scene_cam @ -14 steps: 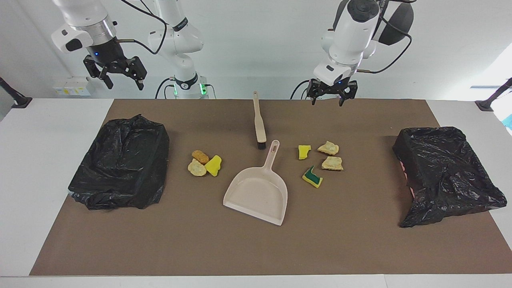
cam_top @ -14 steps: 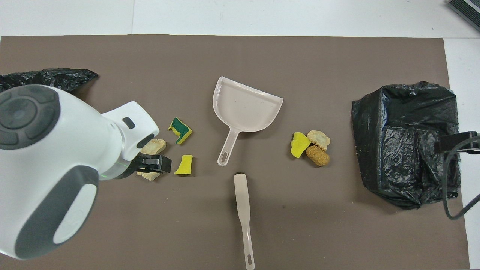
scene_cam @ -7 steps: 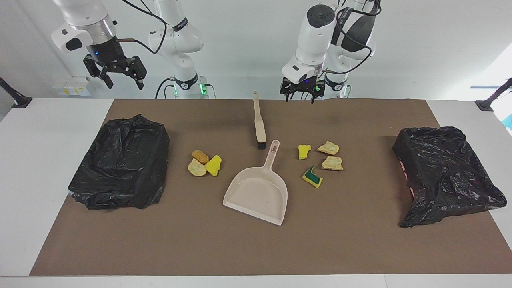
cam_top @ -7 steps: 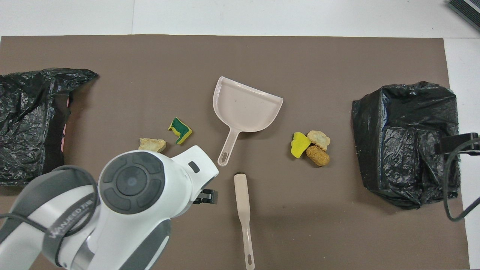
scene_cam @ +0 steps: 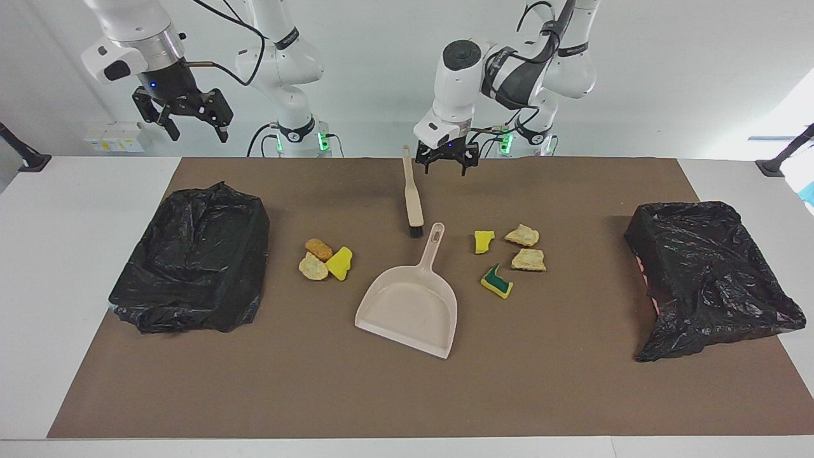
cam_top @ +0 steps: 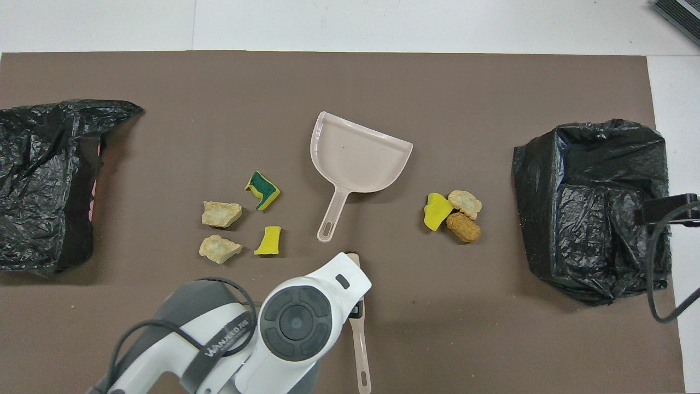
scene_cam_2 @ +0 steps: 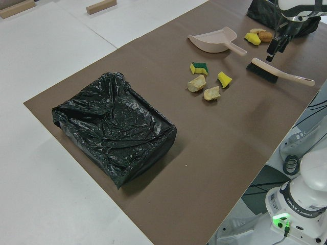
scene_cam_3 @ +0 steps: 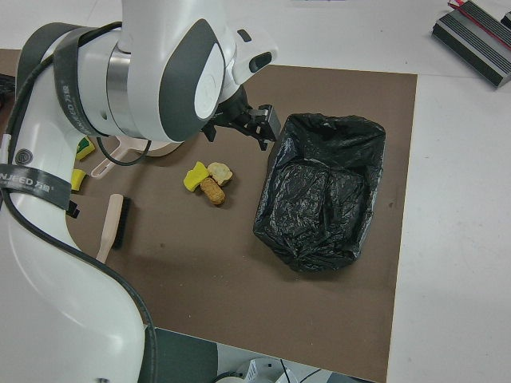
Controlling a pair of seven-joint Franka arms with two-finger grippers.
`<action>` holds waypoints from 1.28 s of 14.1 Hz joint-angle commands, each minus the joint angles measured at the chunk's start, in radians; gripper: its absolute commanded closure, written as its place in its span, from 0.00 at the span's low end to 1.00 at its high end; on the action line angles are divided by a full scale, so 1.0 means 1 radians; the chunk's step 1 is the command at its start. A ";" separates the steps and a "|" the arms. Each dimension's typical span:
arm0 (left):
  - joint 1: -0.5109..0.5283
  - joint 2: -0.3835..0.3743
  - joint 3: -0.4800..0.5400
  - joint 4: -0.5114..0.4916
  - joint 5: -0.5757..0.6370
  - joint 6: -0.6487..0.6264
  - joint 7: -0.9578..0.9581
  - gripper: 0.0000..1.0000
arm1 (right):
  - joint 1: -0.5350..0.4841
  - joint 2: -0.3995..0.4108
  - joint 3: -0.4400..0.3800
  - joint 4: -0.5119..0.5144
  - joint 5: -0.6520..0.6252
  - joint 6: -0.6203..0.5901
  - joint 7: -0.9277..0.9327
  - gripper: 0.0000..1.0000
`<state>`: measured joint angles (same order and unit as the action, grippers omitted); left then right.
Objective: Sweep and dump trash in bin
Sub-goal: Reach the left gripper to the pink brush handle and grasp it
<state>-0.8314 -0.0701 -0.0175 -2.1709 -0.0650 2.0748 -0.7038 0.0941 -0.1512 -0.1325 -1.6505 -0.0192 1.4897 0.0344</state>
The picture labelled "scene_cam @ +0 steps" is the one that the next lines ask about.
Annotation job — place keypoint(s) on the teal object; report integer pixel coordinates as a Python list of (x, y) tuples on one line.
[(811, 194)]

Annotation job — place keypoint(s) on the beige plastic dustpan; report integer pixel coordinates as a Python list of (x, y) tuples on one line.
[(410, 305)]

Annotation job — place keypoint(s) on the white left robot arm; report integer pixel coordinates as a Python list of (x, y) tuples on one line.
[(458, 83)]

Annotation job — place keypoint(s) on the green and yellow sponge piece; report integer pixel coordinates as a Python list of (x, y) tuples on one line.
[(496, 284)]

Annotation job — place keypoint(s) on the black bag lined pink bin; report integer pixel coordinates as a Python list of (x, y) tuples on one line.
[(712, 286)]

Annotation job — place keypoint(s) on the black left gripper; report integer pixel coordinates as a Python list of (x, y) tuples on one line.
[(448, 149)]

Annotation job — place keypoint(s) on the brown peanut shaped piece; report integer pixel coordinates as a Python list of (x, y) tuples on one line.
[(319, 249)]

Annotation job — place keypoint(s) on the brown table mat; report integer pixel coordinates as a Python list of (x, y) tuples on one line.
[(407, 394)]

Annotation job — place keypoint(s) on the white wall power box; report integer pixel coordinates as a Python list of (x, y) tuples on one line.
[(114, 137)]

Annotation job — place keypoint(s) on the beige hand brush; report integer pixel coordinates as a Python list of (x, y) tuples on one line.
[(414, 203)]

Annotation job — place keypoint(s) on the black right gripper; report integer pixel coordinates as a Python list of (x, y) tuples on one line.
[(178, 89)]

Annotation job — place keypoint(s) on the black camera stand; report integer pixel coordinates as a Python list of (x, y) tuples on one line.
[(32, 162), (772, 166)]

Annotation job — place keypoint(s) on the beige sponge chunk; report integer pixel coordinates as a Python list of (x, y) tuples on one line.
[(529, 259), (311, 268), (523, 236)]

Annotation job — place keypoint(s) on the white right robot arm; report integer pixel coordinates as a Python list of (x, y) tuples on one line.
[(280, 70)]

